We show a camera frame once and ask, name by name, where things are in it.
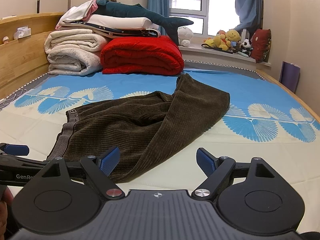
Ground navy patterned folded cloth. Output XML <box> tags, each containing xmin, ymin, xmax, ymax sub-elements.
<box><xmin>59</xmin><ymin>21</ymin><xmax>161</xmax><ymax>38</ymax></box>

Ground pink white folded cloth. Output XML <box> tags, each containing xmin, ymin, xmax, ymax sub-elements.
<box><xmin>55</xmin><ymin>0</ymin><xmax>98</xmax><ymax>30</ymax></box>

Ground white round plush toy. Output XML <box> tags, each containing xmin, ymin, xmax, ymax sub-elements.
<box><xmin>177</xmin><ymin>26</ymin><xmax>193</xmax><ymax>47</ymax></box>

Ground wooden bed frame rail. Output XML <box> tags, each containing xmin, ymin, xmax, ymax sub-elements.
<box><xmin>256</xmin><ymin>69</ymin><xmax>320</xmax><ymax>122</ymax></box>

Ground tissue pack on headboard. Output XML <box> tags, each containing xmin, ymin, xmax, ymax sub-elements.
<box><xmin>14</xmin><ymin>26</ymin><xmax>31</xmax><ymax>40</ymax></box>

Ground white framed window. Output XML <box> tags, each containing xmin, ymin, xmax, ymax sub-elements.
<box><xmin>169</xmin><ymin>0</ymin><xmax>240</xmax><ymax>37</ymax></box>

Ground blue white patterned bedsheet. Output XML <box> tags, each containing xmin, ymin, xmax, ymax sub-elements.
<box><xmin>1</xmin><ymin>69</ymin><xmax>319</xmax><ymax>232</ymax></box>

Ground person's left hand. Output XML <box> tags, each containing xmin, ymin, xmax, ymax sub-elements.
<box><xmin>0</xmin><ymin>187</ymin><xmax>14</xmax><ymax>240</ymax></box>

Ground white folded pillow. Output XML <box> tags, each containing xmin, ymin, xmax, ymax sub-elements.
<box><xmin>85</xmin><ymin>14</ymin><xmax>159</xmax><ymax>30</ymax></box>

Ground red embroidered cushion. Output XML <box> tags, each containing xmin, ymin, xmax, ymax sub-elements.
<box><xmin>251</xmin><ymin>29</ymin><xmax>272</xmax><ymax>63</ymax></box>

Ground small figurine on headboard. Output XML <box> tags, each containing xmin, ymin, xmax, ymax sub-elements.
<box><xmin>2</xmin><ymin>36</ymin><xmax>9</xmax><ymax>44</ymax></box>

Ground panda plush toy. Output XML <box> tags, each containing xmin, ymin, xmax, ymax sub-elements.
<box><xmin>240</xmin><ymin>38</ymin><xmax>253</xmax><ymax>57</ymax></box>

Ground cream folded fleece blanket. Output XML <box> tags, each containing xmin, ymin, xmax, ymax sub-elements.
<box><xmin>44</xmin><ymin>29</ymin><xmax>109</xmax><ymax>76</ymax></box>

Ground wooden headboard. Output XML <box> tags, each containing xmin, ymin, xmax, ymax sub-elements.
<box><xmin>1</xmin><ymin>12</ymin><xmax>63</xmax><ymax>99</ymax></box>

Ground yellow bear plush toy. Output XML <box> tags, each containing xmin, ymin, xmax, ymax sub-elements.
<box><xmin>201</xmin><ymin>29</ymin><xmax>241</xmax><ymax>53</ymax></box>

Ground brown corduroy pants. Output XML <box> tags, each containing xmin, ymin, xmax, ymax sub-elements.
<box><xmin>48</xmin><ymin>74</ymin><xmax>230</xmax><ymax>183</ymax></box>

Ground red folded quilt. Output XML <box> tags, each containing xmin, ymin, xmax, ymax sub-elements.
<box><xmin>100</xmin><ymin>35</ymin><xmax>184</xmax><ymax>76</ymax></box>

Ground purple rolled yoga mat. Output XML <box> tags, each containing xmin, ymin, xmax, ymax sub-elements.
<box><xmin>279</xmin><ymin>61</ymin><xmax>300</xmax><ymax>93</ymax></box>

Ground teal shark plush toy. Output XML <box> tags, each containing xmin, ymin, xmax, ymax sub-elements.
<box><xmin>93</xmin><ymin>0</ymin><xmax>194</xmax><ymax>45</ymax></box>

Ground right blue curtain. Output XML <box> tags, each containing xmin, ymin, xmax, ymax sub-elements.
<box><xmin>235</xmin><ymin>0</ymin><xmax>263</xmax><ymax>37</ymax></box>

